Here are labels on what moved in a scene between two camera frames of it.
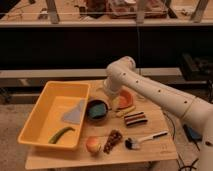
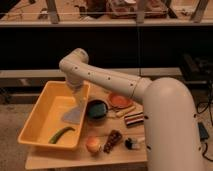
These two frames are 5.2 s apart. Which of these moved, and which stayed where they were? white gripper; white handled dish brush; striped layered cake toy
Moved: white gripper
Stayed: white handled dish brush; striped layered cake toy
